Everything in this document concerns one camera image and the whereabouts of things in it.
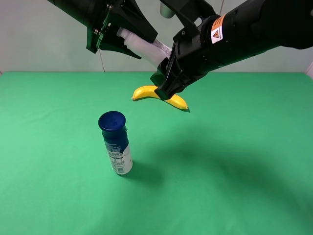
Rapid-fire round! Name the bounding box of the white bottle with black brush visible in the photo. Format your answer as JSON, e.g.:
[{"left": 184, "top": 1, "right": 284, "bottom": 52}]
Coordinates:
[{"left": 117, "top": 28, "right": 172, "bottom": 68}]

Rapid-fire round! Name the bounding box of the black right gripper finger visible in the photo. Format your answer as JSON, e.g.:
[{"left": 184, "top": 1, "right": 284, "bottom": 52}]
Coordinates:
[
  {"left": 155, "top": 56, "right": 186, "bottom": 101},
  {"left": 150, "top": 58, "right": 169, "bottom": 86}
]

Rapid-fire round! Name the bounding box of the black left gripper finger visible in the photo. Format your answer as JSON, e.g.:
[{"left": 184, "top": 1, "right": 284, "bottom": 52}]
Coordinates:
[
  {"left": 114, "top": 0, "right": 157, "bottom": 43},
  {"left": 100, "top": 43, "right": 142, "bottom": 59}
]

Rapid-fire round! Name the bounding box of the yellow banana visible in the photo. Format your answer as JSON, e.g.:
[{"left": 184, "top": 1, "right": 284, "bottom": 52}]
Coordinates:
[{"left": 132, "top": 85, "right": 189, "bottom": 110}]

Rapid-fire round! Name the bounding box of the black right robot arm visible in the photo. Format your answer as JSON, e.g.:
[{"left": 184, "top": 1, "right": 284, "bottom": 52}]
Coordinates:
[{"left": 151, "top": 0, "right": 313, "bottom": 100}]

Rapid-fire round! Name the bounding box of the green table cloth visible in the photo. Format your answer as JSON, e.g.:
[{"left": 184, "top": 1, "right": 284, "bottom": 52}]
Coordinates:
[{"left": 0, "top": 72, "right": 313, "bottom": 235}]

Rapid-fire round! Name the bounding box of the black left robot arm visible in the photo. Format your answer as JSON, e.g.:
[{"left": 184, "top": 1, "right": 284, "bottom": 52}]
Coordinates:
[{"left": 50, "top": 0, "right": 157, "bottom": 59}]

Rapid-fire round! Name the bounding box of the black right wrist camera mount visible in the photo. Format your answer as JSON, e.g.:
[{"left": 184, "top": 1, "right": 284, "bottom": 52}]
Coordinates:
[{"left": 161, "top": 0, "right": 216, "bottom": 36}]

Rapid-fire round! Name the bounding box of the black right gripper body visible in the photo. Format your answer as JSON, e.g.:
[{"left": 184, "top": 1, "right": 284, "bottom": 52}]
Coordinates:
[{"left": 168, "top": 17, "right": 235, "bottom": 81}]

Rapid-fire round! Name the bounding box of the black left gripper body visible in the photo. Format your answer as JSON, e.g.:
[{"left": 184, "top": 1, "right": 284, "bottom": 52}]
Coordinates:
[{"left": 85, "top": 0, "right": 122, "bottom": 53}]

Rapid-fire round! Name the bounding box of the blue capped bottle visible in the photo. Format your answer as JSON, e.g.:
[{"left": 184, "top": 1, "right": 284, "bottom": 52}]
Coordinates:
[{"left": 98, "top": 111, "right": 133, "bottom": 175}]

